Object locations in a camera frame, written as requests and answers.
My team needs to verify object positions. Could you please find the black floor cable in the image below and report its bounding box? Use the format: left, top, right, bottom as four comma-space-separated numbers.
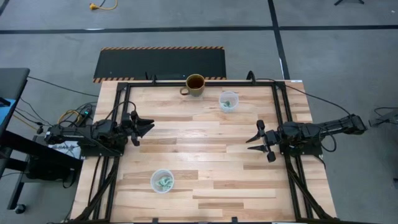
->
27, 76, 100, 98

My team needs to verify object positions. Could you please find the black right arm cable loop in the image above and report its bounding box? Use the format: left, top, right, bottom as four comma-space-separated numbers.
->
317, 126, 338, 153

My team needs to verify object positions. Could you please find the grey stand base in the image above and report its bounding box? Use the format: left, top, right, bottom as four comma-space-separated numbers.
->
369, 107, 398, 128

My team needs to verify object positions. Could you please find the black tripod foot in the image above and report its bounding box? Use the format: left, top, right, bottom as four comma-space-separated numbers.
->
333, 0, 365, 6

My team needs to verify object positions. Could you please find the black desk frame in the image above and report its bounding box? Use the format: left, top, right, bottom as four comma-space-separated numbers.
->
0, 129, 84, 171

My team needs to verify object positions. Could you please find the yellow coiled cable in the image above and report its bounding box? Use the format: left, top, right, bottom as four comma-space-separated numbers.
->
57, 109, 83, 125

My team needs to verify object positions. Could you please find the olive and teal ceramic mug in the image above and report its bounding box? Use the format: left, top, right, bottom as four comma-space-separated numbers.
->
179, 73, 206, 98

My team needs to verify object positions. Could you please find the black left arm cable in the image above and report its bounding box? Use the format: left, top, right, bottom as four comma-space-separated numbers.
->
107, 101, 137, 121

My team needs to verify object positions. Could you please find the black power strip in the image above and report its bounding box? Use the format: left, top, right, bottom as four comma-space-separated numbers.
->
77, 107, 93, 125

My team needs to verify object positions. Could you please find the black hazard-striped floor mat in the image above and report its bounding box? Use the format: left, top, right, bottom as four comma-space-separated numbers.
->
92, 46, 228, 84

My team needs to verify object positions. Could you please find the black aluminium table frame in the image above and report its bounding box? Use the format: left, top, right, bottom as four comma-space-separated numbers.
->
70, 79, 341, 224

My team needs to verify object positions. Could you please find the black box under desk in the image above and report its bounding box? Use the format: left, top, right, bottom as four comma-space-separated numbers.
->
24, 154, 79, 183

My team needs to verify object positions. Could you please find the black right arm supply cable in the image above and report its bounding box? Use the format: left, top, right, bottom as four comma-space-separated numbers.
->
253, 70, 352, 116

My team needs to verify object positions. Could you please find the clear round plastic container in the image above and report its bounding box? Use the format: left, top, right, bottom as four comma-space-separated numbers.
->
218, 90, 240, 113
150, 169, 175, 194

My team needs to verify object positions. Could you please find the white printed sheet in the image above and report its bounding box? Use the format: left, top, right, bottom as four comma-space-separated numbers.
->
49, 141, 82, 159

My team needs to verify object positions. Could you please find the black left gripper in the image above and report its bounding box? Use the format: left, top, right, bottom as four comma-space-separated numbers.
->
119, 110, 155, 147

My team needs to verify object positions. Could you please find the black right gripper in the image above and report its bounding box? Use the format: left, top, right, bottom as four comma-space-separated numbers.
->
246, 119, 282, 163

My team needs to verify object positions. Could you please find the dark grey desk top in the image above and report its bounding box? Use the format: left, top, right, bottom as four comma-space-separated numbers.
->
0, 67, 31, 131

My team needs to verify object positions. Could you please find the blue flat item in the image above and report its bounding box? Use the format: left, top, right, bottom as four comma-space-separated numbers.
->
0, 98, 17, 138

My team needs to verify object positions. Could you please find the yellow extension cord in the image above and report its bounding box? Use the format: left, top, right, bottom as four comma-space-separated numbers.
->
89, 0, 119, 11

